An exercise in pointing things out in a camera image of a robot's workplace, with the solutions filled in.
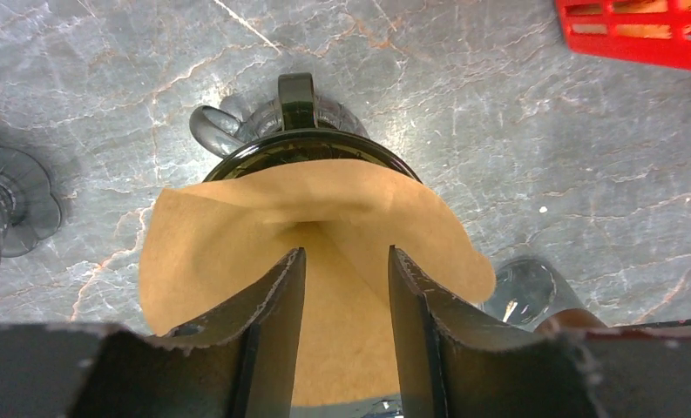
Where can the glass jar with brown band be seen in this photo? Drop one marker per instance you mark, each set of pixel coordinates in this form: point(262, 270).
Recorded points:
point(532, 295)

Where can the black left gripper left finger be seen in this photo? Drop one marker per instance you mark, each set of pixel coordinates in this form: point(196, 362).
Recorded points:
point(236, 360)

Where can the dark green glass dripper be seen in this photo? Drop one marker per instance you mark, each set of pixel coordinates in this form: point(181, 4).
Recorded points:
point(301, 139)

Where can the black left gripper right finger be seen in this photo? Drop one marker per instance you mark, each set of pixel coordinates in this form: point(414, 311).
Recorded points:
point(453, 360)

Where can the clear glass server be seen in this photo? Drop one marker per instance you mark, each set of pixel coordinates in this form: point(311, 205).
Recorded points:
point(222, 133)

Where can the red plastic basket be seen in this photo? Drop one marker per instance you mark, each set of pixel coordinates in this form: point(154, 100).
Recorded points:
point(644, 32)

